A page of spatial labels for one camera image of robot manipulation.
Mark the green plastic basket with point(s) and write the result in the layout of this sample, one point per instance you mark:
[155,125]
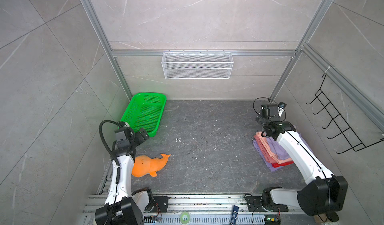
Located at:
[145,111]

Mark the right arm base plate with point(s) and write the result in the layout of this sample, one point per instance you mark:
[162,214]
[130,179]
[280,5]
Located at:
[258,204]

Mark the black wire hook rack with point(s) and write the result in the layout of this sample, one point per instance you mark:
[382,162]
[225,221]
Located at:
[337,120]

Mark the orange dolphin toy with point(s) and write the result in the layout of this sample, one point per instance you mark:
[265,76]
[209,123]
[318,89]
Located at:
[145,165]

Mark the red folded shirt in stack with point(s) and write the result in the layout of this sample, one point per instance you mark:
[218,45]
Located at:
[276,165]

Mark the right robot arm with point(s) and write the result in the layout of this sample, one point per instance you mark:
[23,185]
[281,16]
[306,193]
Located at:
[324,194]

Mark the blue marker pen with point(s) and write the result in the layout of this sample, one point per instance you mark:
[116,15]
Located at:
[234,215]

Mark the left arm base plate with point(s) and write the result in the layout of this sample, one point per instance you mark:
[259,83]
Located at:
[157,205]

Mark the black round lid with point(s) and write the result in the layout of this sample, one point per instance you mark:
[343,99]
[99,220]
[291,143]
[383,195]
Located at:
[332,217]

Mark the small brown box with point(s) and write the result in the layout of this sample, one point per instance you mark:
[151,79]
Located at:
[320,219]

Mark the pink folded t shirt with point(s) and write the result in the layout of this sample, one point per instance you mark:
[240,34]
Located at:
[260,140]

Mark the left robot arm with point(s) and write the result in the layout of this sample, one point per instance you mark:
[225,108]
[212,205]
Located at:
[122,207]

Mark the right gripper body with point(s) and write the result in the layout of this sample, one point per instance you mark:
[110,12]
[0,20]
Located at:
[261,120]

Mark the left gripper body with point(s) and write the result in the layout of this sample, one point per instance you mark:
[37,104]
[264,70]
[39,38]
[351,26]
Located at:
[136,139]

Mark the purple t shirt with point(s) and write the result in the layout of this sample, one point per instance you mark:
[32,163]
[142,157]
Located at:
[275,152]

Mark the green tape roll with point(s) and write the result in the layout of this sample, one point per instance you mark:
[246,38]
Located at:
[185,218]

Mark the lavender folded shirt in stack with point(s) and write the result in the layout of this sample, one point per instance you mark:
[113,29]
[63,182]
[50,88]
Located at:
[269,165]

